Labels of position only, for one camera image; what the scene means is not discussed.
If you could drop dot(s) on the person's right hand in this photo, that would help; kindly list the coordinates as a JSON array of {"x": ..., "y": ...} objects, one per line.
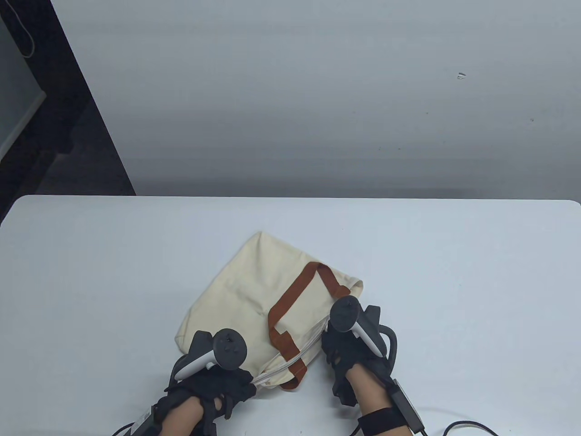
[{"x": 345, "y": 354}]

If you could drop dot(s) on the person's left hand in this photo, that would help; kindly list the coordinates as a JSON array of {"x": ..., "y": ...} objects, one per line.
[{"x": 218, "y": 386}]

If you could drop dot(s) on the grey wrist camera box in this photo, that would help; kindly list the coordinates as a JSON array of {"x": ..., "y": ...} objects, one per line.
[{"x": 146, "y": 422}]

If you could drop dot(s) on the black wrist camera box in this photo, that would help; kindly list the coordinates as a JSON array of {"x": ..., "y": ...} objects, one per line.
[{"x": 406, "y": 404}]

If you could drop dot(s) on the person's right forearm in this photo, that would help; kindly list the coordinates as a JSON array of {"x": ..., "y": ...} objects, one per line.
[{"x": 370, "y": 390}]

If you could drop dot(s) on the person's left forearm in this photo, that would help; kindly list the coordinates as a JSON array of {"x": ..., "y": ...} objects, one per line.
[{"x": 181, "y": 420}]

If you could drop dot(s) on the black and white hand controller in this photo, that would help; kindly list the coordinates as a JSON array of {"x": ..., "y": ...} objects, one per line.
[
  {"x": 358, "y": 322},
  {"x": 227, "y": 349}
]

